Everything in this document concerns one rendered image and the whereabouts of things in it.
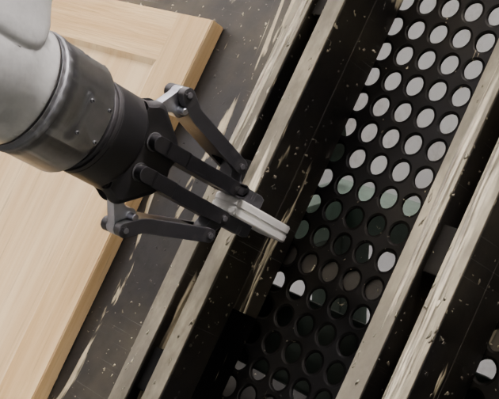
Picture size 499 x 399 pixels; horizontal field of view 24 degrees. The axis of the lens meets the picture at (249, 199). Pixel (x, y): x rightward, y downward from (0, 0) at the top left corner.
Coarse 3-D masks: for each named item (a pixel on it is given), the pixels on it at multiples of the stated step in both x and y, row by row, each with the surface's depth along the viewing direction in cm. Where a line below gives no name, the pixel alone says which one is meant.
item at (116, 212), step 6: (108, 204) 87; (114, 204) 87; (120, 204) 87; (108, 210) 88; (114, 210) 87; (120, 210) 87; (126, 210) 88; (132, 210) 88; (108, 216) 88; (114, 216) 87; (120, 216) 88; (126, 216) 88; (132, 216) 87; (138, 216) 88; (108, 222) 88; (114, 222) 87; (108, 228) 88
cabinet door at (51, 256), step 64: (64, 0) 140; (128, 64) 128; (192, 64) 120; (0, 192) 134; (64, 192) 126; (0, 256) 130; (64, 256) 122; (0, 320) 125; (64, 320) 118; (0, 384) 121
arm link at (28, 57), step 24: (0, 0) 72; (24, 0) 73; (48, 0) 76; (0, 24) 72; (24, 24) 73; (48, 24) 76; (0, 48) 72; (24, 48) 73; (48, 48) 76; (0, 72) 72; (24, 72) 74; (48, 72) 76; (0, 96) 73; (24, 96) 74; (48, 96) 76; (0, 120) 75; (24, 120) 76; (0, 144) 78
